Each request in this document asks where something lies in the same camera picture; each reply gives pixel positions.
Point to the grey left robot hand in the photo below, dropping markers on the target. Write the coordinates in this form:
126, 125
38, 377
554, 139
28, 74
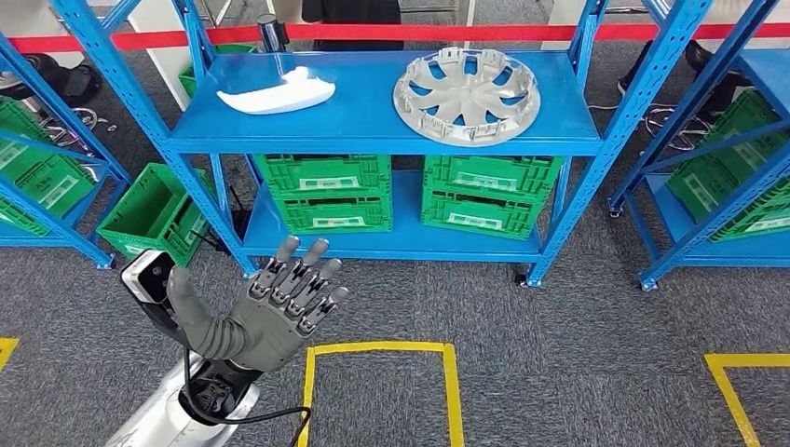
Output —
265, 333

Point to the white plastic car part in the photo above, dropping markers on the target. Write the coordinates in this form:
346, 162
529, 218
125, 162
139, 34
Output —
278, 95

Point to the black wifi router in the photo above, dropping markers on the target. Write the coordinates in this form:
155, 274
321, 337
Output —
241, 222

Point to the open green plastic crate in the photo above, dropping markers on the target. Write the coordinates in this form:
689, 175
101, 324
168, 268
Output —
142, 210
188, 80

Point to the yellow floor tape square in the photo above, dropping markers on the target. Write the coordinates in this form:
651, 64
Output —
453, 395
7, 345
753, 360

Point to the blue metal shelving rack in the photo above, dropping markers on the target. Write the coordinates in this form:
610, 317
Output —
370, 111
765, 68
74, 237

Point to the silver wheel hubcap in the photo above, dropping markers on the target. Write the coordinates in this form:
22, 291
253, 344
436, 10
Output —
466, 95

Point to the black office chair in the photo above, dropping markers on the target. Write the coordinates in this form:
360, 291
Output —
74, 83
716, 68

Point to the person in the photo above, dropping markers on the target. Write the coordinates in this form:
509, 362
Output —
355, 9

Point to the red barrier belt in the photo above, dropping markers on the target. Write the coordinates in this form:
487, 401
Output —
432, 32

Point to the black barrier post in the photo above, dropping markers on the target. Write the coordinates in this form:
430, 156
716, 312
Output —
271, 31

